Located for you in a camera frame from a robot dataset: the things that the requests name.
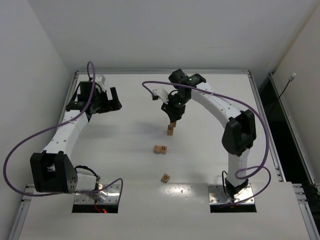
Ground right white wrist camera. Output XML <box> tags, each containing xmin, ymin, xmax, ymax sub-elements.
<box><xmin>152</xmin><ymin>88</ymin><xmax>169</xmax><ymax>104</ymax></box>

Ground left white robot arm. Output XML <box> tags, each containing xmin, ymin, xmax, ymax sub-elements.
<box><xmin>30</xmin><ymin>75</ymin><xmax>122</xmax><ymax>194</ymax></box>

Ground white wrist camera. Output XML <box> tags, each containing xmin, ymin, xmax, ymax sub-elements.
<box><xmin>95</xmin><ymin>75</ymin><xmax>106</xmax><ymax>86</ymax></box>
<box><xmin>152</xmin><ymin>88</ymin><xmax>169</xmax><ymax>104</ymax></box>

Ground wood cube letter D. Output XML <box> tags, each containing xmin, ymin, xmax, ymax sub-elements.
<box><xmin>160</xmin><ymin>145</ymin><xmax>168</xmax><ymax>155</ymax></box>

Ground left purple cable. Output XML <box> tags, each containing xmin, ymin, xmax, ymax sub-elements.
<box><xmin>2</xmin><ymin>61</ymin><xmax>124</xmax><ymax>198</ymax></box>

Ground aluminium table frame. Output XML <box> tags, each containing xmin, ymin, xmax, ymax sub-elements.
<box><xmin>20</xmin><ymin>70</ymin><xmax>310</xmax><ymax>240</ymax></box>

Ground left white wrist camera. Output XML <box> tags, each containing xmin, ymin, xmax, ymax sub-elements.
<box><xmin>95</xmin><ymin>75</ymin><xmax>106</xmax><ymax>86</ymax></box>

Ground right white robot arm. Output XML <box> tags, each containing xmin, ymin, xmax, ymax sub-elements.
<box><xmin>161</xmin><ymin>69</ymin><xmax>257</xmax><ymax>198</ymax></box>

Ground metal base plate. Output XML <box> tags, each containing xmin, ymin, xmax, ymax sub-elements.
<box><xmin>73</xmin><ymin>183</ymin><xmax>121</xmax><ymax>205</ymax></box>
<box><xmin>207</xmin><ymin>184</ymin><xmax>255</xmax><ymax>206</ymax></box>

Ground wood cube letter O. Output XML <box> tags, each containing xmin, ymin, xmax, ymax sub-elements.
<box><xmin>161</xmin><ymin>173</ymin><xmax>171</xmax><ymax>183</ymax></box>

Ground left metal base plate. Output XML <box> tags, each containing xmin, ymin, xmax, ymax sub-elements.
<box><xmin>73</xmin><ymin>183</ymin><xmax>121</xmax><ymax>205</ymax></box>

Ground plain wood cube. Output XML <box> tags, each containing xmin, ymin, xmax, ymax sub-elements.
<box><xmin>153</xmin><ymin>145</ymin><xmax>161</xmax><ymax>154</ymax></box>

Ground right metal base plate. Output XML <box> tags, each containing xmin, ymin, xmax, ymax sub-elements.
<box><xmin>207</xmin><ymin>184</ymin><xmax>255</xmax><ymax>206</ymax></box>

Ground wood cube red letter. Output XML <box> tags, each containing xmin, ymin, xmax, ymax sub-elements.
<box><xmin>167</xmin><ymin>125</ymin><xmax>174</xmax><ymax>136</ymax></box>

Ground black wall cable with plug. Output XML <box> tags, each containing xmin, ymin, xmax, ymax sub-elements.
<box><xmin>270</xmin><ymin>72</ymin><xmax>297</xmax><ymax>111</ymax></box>

